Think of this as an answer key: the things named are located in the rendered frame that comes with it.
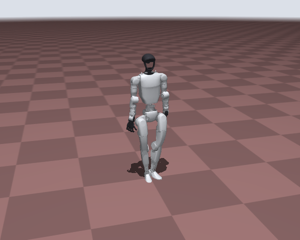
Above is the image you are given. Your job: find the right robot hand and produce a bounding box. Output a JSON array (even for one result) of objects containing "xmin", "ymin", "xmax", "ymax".
[{"xmin": 126, "ymin": 117, "xmax": 137, "ymax": 133}]

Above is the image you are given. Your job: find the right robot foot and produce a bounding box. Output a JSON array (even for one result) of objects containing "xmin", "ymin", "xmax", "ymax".
[{"xmin": 144, "ymin": 172, "xmax": 152, "ymax": 183}]

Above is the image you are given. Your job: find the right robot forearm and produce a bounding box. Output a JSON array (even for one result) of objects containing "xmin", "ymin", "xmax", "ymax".
[{"xmin": 128, "ymin": 97, "xmax": 137, "ymax": 121}]

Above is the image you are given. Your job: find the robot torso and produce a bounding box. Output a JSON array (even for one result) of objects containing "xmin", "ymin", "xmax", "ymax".
[{"xmin": 138, "ymin": 70, "xmax": 161, "ymax": 122}]

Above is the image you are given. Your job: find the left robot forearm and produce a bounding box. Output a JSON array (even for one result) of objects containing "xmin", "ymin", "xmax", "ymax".
[{"xmin": 162, "ymin": 97, "xmax": 169, "ymax": 114}]

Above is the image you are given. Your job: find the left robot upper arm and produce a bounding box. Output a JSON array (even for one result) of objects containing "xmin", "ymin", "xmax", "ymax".
[{"xmin": 159, "ymin": 73, "xmax": 170, "ymax": 99}]

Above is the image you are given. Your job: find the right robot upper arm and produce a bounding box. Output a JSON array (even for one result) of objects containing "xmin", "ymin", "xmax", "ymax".
[{"xmin": 130, "ymin": 75, "xmax": 141, "ymax": 104}]

